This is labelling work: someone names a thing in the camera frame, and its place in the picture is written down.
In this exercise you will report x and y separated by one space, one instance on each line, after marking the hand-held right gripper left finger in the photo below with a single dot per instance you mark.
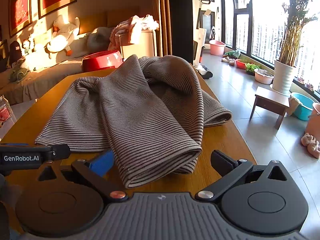
102 165

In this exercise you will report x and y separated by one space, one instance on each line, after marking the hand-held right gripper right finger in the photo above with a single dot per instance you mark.
218 163

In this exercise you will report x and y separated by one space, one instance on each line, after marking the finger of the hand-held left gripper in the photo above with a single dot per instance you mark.
30 155

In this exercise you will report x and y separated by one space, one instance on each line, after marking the brown striped garment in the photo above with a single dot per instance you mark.
140 110

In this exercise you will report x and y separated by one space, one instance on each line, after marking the pile of pink clothes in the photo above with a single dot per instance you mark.
132 28

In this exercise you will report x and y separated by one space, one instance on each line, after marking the clear plastic jar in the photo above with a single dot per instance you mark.
6 112

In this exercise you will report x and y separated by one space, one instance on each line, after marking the bed with grey sheet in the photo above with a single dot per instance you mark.
50 77

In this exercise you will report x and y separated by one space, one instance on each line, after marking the green plush toy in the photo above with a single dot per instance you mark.
18 73

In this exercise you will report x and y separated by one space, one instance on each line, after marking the small brown wooden stool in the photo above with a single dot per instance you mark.
271 100

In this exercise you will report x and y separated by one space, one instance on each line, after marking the pink plush slippers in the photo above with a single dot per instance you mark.
311 145

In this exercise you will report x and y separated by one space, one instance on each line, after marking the pale pink planter basin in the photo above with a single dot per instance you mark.
263 77

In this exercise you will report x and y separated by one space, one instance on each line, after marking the teal plastic basin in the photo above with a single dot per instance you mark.
303 110

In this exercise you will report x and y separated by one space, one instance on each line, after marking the green leafy seedlings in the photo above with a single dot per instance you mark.
252 68

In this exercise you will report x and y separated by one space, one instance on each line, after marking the small red basin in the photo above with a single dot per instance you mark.
240 64

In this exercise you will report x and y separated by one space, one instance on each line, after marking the pair of pale shoes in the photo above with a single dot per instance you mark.
228 60

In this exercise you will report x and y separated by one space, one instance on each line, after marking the black plush toy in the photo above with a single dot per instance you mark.
14 52

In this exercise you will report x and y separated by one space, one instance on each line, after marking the red plastic basin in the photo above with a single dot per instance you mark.
100 61

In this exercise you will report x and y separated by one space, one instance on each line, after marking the pink plastic bucket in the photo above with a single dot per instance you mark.
314 122

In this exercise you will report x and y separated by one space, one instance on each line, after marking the potted plant in white pot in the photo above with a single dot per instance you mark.
283 75

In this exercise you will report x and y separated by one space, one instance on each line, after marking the small white plush toy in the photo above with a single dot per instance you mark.
27 45

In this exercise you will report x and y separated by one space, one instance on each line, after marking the pink plastic basin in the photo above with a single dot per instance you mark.
217 47

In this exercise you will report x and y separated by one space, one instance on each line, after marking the white floor washer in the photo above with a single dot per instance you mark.
200 42

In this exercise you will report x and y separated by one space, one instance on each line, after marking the white duck plush toy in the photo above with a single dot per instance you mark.
62 37

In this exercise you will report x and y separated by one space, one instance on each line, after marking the grey pillow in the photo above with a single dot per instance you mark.
98 40

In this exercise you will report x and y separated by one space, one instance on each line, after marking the white laundry hamper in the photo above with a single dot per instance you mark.
145 43

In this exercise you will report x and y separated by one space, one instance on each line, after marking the narrow red framed picture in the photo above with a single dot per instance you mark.
20 10

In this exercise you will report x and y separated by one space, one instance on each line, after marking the black window frame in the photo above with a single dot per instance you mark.
250 35

